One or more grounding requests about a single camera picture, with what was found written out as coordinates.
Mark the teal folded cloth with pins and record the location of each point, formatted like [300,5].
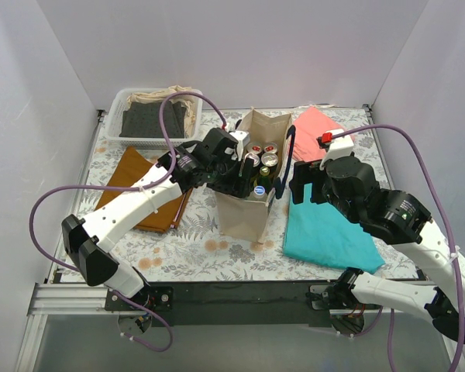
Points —
[320,235]

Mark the dark grey dotted cloth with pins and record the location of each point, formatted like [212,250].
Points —
[142,120]

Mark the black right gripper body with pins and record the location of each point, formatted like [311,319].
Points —
[308,180]

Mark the Pocari Sweat bottle cloudy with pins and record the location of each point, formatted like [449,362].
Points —
[259,193]

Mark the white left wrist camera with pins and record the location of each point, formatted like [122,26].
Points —
[242,138]

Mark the white plastic basket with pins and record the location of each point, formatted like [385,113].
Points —
[114,123]

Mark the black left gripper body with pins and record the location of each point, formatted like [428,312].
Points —
[235,180]

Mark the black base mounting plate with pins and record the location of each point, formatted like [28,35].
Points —
[219,303]

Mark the pink folded cloth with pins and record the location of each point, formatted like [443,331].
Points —
[309,126]

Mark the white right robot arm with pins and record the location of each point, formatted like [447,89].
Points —
[401,221]

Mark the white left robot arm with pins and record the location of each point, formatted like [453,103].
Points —
[89,240]

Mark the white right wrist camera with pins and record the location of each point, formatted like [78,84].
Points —
[335,144]

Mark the aluminium frame rail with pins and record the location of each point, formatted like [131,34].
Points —
[67,329]

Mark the dark can silver pull-tab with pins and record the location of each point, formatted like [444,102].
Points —
[269,160]

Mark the beige crumpled cloth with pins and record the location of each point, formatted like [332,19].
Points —
[157,96]

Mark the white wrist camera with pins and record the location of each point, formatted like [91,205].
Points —
[242,138]
[335,144]

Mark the beige canvas tote bag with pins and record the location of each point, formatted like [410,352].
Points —
[247,218]

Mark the dark can dented lid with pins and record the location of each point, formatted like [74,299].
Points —
[254,157]

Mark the green Perrier bottle far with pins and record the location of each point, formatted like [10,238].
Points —
[264,178]

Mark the red tab can right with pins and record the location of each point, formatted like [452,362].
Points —
[270,148]

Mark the floral patterned table mat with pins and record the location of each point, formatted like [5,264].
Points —
[196,251]

